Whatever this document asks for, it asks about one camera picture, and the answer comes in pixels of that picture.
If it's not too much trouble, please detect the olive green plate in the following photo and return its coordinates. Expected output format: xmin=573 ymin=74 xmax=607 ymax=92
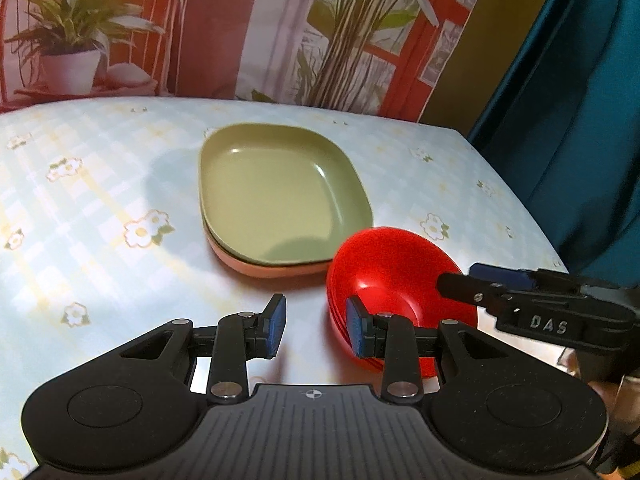
xmin=201 ymin=215 xmax=341 ymax=269
xmin=199 ymin=122 xmax=375 ymax=266

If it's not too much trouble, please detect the orange plate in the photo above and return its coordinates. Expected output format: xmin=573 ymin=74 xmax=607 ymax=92
xmin=202 ymin=225 xmax=337 ymax=279

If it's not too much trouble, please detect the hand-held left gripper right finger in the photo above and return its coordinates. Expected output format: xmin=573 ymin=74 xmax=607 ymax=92
xmin=346 ymin=295 xmax=507 ymax=405

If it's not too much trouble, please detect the teal curtain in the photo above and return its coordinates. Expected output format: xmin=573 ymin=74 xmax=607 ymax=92
xmin=467 ymin=0 xmax=640 ymax=292

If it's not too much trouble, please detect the printed plant backdrop cloth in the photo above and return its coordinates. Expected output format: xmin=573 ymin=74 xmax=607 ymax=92
xmin=0 ymin=0 xmax=482 ymax=124

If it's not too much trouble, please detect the person's right hand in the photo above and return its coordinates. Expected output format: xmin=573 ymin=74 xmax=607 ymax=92
xmin=589 ymin=376 xmax=636 ymax=426

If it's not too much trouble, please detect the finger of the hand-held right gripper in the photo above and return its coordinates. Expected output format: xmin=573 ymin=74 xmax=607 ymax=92
xmin=469 ymin=262 xmax=540 ymax=292
xmin=436 ymin=271 xmax=507 ymax=319

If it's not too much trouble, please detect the floral checked tablecloth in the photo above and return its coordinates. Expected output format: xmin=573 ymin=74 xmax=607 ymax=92
xmin=0 ymin=97 xmax=572 ymax=480

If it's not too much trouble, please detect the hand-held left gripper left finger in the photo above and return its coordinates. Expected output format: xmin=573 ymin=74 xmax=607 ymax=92
xmin=118 ymin=293 xmax=289 ymax=404

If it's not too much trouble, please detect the red bowl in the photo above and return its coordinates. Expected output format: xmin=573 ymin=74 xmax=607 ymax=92
xmin=325 ymin=227 xmax=479 ymax=377
xmin=330 ymin=310 xmax=401 ymax=377
xmin=326 ymin=285 xmax=391 ymax=374

